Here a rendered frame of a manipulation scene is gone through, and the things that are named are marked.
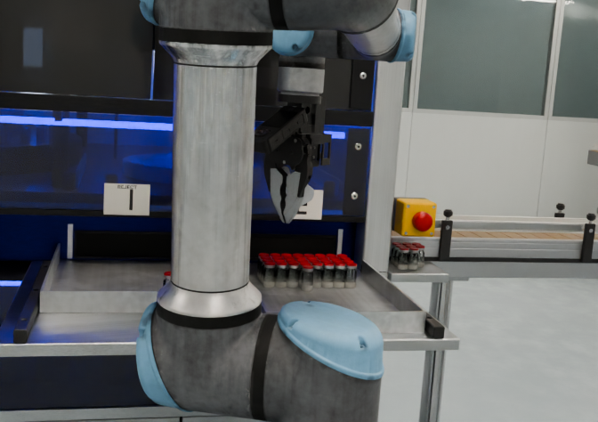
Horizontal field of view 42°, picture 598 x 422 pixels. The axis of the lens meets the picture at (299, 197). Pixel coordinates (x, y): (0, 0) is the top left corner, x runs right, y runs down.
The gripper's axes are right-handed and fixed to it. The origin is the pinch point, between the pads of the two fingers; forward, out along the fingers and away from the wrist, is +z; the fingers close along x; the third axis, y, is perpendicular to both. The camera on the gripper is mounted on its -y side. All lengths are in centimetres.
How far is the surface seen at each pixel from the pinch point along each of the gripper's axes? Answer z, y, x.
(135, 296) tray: 13.7, -18.4, 14.8
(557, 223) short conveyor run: 7, 81, -19
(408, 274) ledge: 16.3, 41.2, -2.2
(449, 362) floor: 103, 224, 69
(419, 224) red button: 5.0, 38.8, -4.8
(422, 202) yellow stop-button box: 0.9, 42.1, -3.3
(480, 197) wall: 68, 521, 192
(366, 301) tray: 16.0, 15.9, -7.5
